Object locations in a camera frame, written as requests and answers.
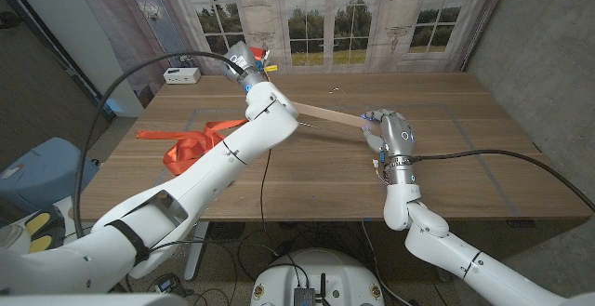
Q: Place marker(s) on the black yellow foot pedal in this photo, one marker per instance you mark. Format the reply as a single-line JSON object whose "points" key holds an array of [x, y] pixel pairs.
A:
{"points": [[37, 224], [37, 243]]}

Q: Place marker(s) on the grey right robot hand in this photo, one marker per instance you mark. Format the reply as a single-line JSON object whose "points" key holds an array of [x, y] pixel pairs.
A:
{"points": [[397, 138]]}

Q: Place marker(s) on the white power box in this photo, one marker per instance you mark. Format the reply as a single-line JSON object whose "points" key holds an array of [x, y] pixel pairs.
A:
{"points": [[181, 76]]}

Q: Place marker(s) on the white table leg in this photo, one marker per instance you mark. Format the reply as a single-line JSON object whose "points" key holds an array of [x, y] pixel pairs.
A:
{"points": [[195, 255]]}

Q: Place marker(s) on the wooden clip hanger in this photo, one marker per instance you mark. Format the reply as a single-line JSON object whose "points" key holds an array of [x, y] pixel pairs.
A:
{"points": [[330, 114]]}

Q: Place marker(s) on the orange ribbon with spool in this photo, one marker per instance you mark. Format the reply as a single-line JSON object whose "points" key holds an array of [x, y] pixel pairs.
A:
{"points": [[190, 145]]}

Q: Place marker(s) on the blue plastic bin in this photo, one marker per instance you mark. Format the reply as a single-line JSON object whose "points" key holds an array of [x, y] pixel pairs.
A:
{"points": [[46, 171]]}

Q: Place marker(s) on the grey box on torso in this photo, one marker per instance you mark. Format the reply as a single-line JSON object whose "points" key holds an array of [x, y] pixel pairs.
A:
{"points": [[304, 296]]}

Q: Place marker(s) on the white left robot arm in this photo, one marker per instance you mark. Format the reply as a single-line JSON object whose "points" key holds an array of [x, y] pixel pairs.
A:
{"points": [[209, 176]]}

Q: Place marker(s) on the black device on floor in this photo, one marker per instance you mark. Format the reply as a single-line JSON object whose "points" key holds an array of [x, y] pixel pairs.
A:
{"points": [[166, 283]]}

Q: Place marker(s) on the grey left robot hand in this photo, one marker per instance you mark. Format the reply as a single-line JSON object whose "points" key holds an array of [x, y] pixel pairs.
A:
{"points": [[241, 64]]}

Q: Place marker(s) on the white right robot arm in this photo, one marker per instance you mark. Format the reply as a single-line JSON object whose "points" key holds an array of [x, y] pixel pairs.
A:
{"points": [[441, 245]]}

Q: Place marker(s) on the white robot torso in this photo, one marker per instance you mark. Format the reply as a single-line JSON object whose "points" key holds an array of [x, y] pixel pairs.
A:
{"points": [[316, 269]]}

